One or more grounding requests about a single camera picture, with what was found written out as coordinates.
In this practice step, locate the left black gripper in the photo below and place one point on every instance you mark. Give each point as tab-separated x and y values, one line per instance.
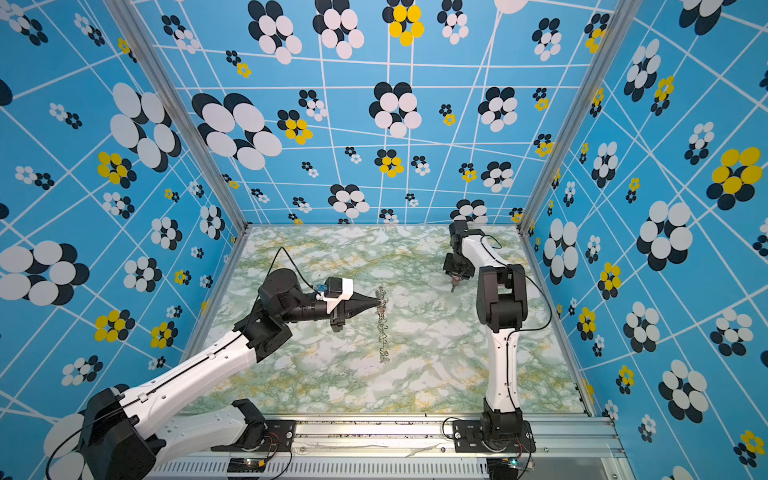
357	304

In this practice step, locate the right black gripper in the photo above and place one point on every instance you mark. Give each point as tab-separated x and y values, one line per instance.
450	270

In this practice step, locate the grey metal key ring plate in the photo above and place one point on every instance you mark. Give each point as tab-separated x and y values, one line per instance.
382	325

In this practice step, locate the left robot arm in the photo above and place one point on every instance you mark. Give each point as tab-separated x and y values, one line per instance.
126	433

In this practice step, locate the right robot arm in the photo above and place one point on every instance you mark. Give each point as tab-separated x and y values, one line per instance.
502	308

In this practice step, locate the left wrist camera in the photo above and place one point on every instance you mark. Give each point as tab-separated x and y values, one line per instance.
334	292

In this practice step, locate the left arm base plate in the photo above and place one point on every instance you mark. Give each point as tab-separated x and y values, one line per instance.
270	436

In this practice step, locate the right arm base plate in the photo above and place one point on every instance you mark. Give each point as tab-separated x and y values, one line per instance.
473	436

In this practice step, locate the aluminium front rail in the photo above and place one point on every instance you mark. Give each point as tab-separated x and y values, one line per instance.
569	446

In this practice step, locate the perforated cable duct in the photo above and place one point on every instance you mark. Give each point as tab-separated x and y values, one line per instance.
209	467

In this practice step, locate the right corner aluminium post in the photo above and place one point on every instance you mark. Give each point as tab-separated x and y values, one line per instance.
621	21

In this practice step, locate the corner aluminium post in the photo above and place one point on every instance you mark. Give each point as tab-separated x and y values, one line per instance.
621	21
158	75

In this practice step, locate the left corner aluminium post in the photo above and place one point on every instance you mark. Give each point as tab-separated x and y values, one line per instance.
158	75

